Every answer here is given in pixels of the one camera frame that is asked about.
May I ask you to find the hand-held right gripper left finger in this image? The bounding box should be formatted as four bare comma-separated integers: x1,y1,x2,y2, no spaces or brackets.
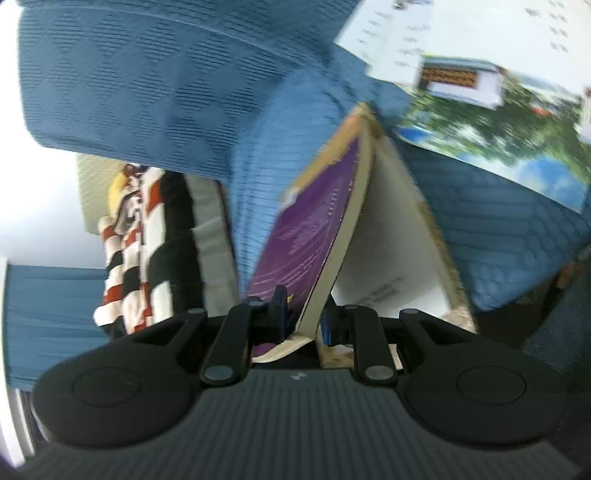
124,285,291,387

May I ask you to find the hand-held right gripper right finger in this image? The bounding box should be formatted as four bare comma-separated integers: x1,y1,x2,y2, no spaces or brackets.
322,295,465,387

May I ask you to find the purple cover book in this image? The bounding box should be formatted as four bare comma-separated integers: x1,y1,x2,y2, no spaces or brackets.
244,102,376,365

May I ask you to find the large sepia cover book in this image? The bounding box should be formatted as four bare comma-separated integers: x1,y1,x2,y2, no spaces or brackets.
321,131,481,370

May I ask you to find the red white black striped cloth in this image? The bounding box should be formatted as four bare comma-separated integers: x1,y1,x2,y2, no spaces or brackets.
92,164,205,339

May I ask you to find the landscape cover notebook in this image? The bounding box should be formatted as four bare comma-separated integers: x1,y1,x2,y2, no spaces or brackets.
392,54,591,214
335,0,441,90

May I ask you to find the blue textured sofa cover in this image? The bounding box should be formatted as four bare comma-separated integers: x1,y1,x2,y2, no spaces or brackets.
0,0,591,393

